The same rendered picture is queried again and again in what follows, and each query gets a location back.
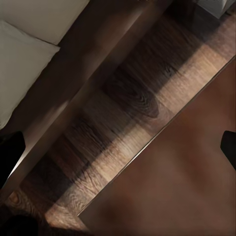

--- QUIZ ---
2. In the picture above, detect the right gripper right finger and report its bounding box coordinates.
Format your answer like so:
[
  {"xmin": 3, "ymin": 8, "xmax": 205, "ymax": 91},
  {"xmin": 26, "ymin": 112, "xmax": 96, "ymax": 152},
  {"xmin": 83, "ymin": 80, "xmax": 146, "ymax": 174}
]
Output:
[{"xmin": 220, "ymin": 131, "xmax": 236, "ymax": 170}]

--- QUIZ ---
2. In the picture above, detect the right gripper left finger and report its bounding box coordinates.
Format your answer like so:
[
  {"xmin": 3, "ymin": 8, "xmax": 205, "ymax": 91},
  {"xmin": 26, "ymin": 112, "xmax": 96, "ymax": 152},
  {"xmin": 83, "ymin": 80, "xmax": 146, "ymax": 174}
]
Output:
[{"xmin": 0, "ymin": 131, "xmax": 26, "ymax": 189}]

